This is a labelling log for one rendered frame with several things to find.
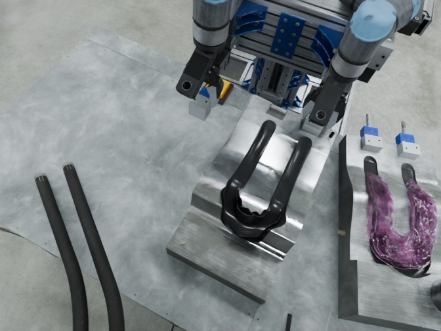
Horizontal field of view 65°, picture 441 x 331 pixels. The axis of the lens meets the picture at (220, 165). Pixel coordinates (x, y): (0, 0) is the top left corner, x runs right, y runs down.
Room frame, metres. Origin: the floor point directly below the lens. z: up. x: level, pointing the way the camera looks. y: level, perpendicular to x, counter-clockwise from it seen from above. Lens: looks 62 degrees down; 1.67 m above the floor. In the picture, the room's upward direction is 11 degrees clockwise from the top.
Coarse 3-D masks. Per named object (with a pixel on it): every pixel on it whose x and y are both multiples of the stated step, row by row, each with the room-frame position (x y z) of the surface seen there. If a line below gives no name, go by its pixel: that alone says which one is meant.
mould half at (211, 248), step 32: (256, 96) 0.66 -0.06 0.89; (256, 128) 0.55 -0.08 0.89; (288, 128) 0.57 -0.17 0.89; (224, 160) 0.43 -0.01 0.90; (288, 160) 0.47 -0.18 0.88; (320, 160) 0.49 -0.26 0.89; (192, 192) 0.31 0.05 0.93; (256, 192) 0.34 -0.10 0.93; (192, 224) 0.26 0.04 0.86; (288, 224) 0.28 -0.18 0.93; (192, 256) 0.18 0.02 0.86; (224, 256) 0.20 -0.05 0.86; (256, 256) 0.21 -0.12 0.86; (256, 288) 0.14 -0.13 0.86
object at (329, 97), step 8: (328, 80) 0.59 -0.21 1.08; (336, 80) 0.59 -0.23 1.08; (328, 88) 0.57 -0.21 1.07; (336, 88) 0.57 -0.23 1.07; (344, 88) 0.58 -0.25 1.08; (320, 96) 0.56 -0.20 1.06; (328, 96) 0.56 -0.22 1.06; (336, 96) 0.56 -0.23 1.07; (320, 104) 0.54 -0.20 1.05; (328, 104) 0.54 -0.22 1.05; (336, 104) 0.54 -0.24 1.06; (312, 112) 0.52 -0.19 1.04; (320, 112) 0.52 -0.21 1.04; (328, 112) 0.52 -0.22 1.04; (312, 120) 0.51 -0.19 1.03; (320, 120) 0.51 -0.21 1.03; (328, 120) 0.51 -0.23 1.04
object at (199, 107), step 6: (204, 90) 0.60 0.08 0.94; (198, 96) 0.57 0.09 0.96; (204, 96) 0.58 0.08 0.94; (192, 102) 0.54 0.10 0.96; (198, 102) 0.55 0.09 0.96; (204, 102) 0.55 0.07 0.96; (192, 108) 0.54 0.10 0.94; (198, 108) 0.54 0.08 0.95; (204, 108) 0.53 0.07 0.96; (210, 108) 0.56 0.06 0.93; (192, 114) 0.54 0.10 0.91; (198, 114) 0.54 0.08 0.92; (204, 114) 0.53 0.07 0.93; (204, 120) 0.53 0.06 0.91
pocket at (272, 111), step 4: (268, 108) 0.64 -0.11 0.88; (272, 108) 0.64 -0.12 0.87; (276, 108) 0.64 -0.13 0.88; (268, 112) 0.63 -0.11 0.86; (272, 112) 0.64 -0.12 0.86; (276, 112) 0.64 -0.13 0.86; (280, 112) 0.64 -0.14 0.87; (284, 112) 0.64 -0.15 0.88; (276, 116) 0.63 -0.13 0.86; (280, 116) 0.63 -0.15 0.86; (284, 116) 0.63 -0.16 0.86
